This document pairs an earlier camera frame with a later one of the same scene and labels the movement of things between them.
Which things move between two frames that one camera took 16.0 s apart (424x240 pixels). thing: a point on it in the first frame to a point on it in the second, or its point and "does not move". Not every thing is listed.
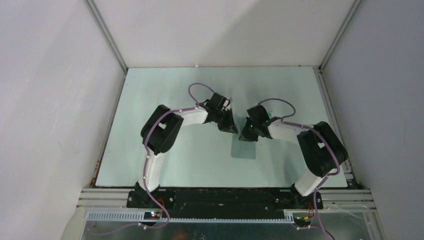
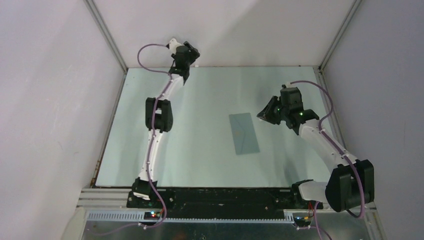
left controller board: [152, 215] does not move
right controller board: [302, 221] does not move
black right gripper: [245, 135] to [266, 114]
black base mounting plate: [224, 204] does not move
